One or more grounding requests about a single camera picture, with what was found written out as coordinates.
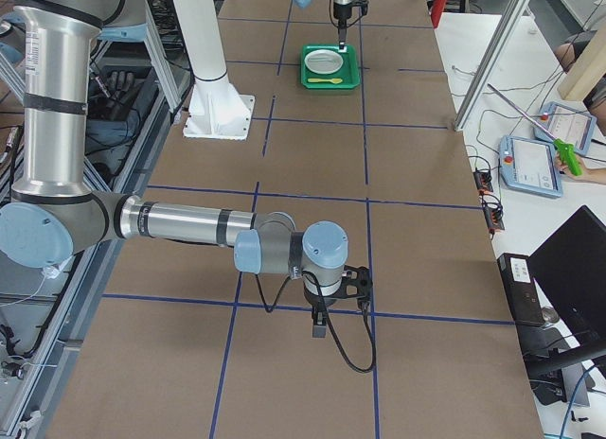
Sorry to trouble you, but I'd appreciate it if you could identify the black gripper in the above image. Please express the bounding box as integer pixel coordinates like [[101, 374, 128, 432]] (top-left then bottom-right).
[[304, 281, 339, 339], [331, 0, 354, 52]]

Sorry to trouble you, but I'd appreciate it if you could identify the aluminium frame post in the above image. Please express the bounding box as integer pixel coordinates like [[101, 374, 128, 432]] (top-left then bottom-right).
[[454, 0, 530, 132]]

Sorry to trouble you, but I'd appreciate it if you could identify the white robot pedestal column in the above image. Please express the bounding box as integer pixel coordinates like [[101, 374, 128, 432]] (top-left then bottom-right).
[[172, 0, 255, 141]]

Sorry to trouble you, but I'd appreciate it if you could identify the person's hand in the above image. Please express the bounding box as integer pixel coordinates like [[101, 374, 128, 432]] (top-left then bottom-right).
[[554, 156, 589, 179]]

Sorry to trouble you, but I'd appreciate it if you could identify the green plastic tray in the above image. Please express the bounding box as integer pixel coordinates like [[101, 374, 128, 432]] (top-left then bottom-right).
[[300, 44, 361, 90]]

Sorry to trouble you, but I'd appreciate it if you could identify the blue teach pendant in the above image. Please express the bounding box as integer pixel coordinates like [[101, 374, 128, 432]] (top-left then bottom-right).
[[499, 135, 563, 198], [537, 101, 597, 156]]

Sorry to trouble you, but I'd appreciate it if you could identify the near blue teach pendant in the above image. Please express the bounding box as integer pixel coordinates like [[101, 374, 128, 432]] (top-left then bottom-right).
[[499, 135, 563, 198]]

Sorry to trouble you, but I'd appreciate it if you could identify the orange black circuit board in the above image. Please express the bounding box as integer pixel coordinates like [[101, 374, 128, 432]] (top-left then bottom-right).
[[483, 203, 505, 235], [472, 169, 493, 194]]

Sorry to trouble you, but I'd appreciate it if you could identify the black laptop monitor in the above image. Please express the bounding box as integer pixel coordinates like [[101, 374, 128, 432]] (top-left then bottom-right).
[[529, 205, 605, 338]]

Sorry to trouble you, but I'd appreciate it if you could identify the wooden board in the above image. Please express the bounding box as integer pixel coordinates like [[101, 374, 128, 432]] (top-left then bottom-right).
[[558, 0, 605, 101]]

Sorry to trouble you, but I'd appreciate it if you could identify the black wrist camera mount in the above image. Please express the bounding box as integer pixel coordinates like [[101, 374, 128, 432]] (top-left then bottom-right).
[[340, 266, 373, 311]]

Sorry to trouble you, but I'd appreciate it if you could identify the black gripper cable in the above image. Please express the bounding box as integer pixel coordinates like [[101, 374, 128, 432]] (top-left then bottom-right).
[[254, 268, 377, 374]]

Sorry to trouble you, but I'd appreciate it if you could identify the red cylinder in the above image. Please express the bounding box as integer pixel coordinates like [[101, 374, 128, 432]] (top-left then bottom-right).
[[430, 0, 448, 28]]

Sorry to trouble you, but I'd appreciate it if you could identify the black desktop box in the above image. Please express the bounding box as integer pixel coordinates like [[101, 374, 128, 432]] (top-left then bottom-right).
[[497, 253, 544, 327]]

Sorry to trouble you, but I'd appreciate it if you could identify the blue network cable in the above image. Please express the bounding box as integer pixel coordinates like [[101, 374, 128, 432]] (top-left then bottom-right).
[[556, 362, 597, 439]]

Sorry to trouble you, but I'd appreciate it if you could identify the green handled grabber stick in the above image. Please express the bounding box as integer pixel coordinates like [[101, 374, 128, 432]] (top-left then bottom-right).
[[487, 83, 583, 176]]

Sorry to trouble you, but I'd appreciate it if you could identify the upper orange black circuit board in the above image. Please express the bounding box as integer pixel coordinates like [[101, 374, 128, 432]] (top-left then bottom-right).
[[472, 169, 493, 194]]

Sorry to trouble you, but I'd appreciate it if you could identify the lower orange black circuit board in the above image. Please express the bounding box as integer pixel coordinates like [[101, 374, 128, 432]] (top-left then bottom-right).
[[483, 203, 505, 235]]

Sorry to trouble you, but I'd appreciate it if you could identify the yellow plastic spoon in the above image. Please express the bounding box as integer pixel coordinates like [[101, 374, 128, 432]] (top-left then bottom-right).
[[307, 78, 343, 85]]

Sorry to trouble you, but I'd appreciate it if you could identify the far blue teach pendant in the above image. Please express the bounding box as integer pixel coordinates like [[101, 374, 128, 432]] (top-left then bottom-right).
[[537, 101, 597, 156]]

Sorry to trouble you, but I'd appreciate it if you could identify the white round plate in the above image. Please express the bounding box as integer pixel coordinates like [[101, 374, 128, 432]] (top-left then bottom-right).
[[303, 49, 344, 75]]

